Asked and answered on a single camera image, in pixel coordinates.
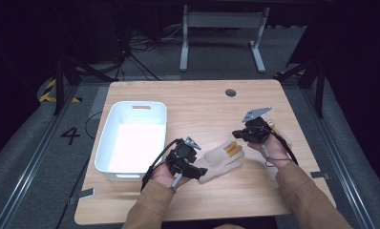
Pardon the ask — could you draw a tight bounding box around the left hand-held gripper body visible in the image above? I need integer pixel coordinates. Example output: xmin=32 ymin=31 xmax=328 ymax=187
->
xmin=164 ymin=135 xmax=202 ymax=176

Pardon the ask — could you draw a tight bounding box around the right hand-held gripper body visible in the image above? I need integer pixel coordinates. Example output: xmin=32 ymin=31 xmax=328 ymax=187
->
xmin=241 ymin=106 xmax=273 ymax=145

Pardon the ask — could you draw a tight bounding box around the white plastic bin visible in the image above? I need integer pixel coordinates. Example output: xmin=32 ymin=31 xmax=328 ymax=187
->
xmin=95 ymin=100 xmax=168 ymax=182

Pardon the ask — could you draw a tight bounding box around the person's left hand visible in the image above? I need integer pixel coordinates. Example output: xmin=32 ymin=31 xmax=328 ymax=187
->
xmin=151 ymin=160 xmax=192 ymax=192

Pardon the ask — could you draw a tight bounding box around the person's right hand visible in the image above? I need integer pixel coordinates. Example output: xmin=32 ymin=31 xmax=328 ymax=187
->
xmin=247 ymin=135 xmax=293 ymax=170

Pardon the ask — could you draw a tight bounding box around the black metal stand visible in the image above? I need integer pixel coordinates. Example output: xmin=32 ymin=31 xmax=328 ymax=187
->
xmin=52 ymin=52 xmax=116 ymax=116
xmin=273 ymin=56 xmax=327 ymax=119

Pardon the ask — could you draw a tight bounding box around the grey tape strip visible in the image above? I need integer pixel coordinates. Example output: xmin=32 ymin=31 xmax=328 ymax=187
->
xmin=309 ymin=171 xmax=331 ymax=180
xmin=68 ymin=187 xmax=96 ymax=205

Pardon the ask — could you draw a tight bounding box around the grey left gripper cable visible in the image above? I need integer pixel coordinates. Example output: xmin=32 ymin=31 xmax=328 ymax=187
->
xmin=170 ymin=165 xmax=183 ymax=193

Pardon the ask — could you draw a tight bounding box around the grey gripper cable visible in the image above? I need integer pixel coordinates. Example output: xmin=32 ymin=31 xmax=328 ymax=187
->
xmin=261 ymin=144 xmax=293 ymax=168
xmin=170 ymin=165 xmax=183 ymax=193

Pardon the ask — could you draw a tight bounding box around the grey right gripper cable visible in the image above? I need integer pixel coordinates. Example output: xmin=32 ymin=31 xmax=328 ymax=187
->
xmin=261 ymin=144 xmax=293 ymax=168

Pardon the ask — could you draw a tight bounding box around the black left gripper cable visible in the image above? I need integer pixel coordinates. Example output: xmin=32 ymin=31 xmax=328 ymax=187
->
xmin=140 ymin=138 xmax=182 ymax=192

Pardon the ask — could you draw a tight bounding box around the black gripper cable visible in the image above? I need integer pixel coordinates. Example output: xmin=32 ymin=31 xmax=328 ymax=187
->
xmin=264 ymin=122 xmax=300 ymax=166
xmin=140 ymin=138 xmax=182 ymax=192

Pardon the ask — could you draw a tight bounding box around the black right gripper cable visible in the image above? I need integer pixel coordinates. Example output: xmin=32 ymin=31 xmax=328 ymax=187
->
xmin=264 ymin=122 xmax=300 ymax=166

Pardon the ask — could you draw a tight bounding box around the grey metal floor rail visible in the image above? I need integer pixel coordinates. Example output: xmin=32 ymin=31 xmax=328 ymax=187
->
xmin=0 ymin=84 xmax=81 ymax=229
xmin=300 ymin=88 xmax=376 ymax=229

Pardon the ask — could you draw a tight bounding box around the thin black floor cable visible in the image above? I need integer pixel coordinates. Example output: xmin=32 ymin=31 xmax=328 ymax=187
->
xmin=84 ymin=111 xmax=103 ymax=140

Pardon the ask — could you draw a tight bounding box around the grey metal table frame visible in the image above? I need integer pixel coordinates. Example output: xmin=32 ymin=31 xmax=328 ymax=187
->
xmin=179 ymin=4 xmax=271 ymax=73

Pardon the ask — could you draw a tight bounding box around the bundle of black floor cables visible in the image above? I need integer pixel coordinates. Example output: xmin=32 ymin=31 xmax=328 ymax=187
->
xmin=114 ymin=24 xmax=183 ymax=82

